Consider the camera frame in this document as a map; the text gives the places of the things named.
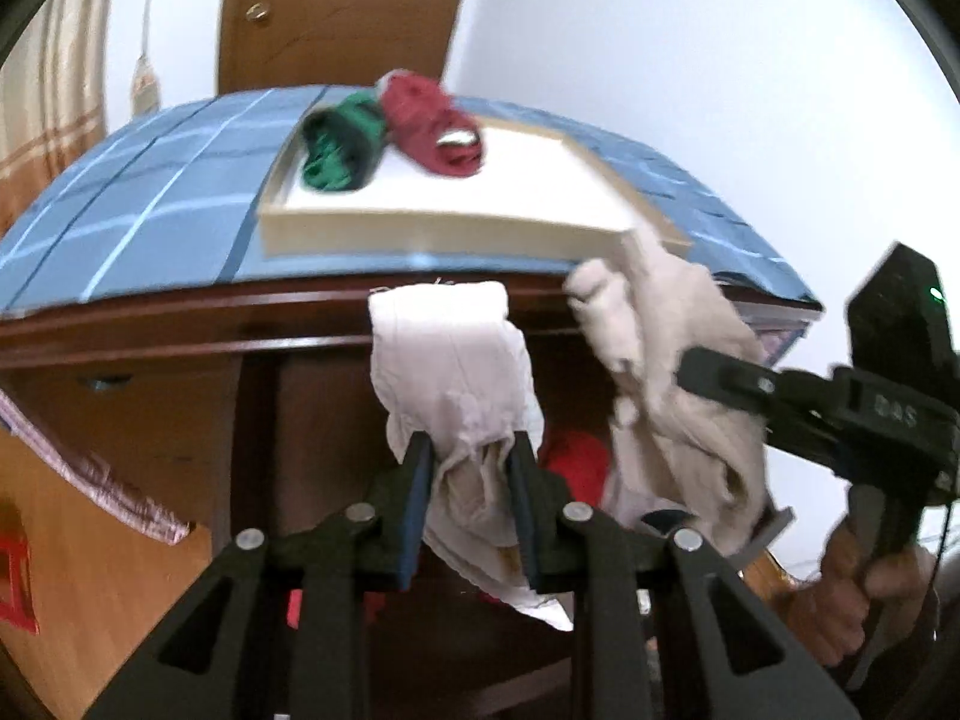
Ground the green underwear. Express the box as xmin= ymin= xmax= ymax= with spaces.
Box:
xmin=300 ymin=92 xmax=391 ymax=194

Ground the wooden drawer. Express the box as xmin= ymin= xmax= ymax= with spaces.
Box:
xmin=232 ymin=315 xmax=796 ymax=717

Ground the pink striped cloth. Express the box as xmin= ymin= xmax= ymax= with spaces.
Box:
xmin=0 ymin=388 xmax=194 ymax=545

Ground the blue plaid cloth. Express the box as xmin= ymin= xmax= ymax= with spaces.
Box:
xmin=0 ymin=85 xmax=818 ymax=316

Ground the red paper decoration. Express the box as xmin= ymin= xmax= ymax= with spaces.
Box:
xmin=0 ymin=506 xmax=38 ymax=635

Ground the white underwear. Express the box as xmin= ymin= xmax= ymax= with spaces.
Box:
xmin=367 ymin=281 xmax=575 ymax=635

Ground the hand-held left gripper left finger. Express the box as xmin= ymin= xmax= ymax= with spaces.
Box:
xmin=82 ymin=431 xmax=436 ymax=720

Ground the beige patterned curtain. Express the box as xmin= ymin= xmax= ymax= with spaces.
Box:
xmin=0 ymin=0 xmax=125 ymax=237

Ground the brown wooden door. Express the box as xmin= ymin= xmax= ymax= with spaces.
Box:
xmin=217 ymin=0 xmax=481 ymax=95

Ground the beige underwear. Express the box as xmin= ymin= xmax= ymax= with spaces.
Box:
xmin=562 ymin=229 xmax=773 ymax=556

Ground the beige curtain tassel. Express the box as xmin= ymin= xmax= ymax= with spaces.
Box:
xmin=131 ymin=0 xmax=162 ymax=115

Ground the person's right hand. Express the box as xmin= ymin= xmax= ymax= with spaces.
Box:
xmin=787 ymin=521 xmax=938 ymax=668

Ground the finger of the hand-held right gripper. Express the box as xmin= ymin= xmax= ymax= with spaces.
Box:
xmin=761 ymin=412 xmax=856 ymax=481
xmin=675 ymin=347 xmax=788 ymax=415

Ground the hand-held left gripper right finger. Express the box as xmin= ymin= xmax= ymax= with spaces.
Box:
xmin=504 ymin=435 xmax=860 ymax=720

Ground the red underwear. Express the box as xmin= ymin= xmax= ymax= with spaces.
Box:
xmin=379 ymin=71 xmax=485 ymax=179
xmin=538 ymin=431 xmax=610 ymax=503

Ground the white tray with wooden rim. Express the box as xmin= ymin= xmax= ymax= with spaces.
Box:
xmin=259 ymin=86 xmax=695 ymax=262

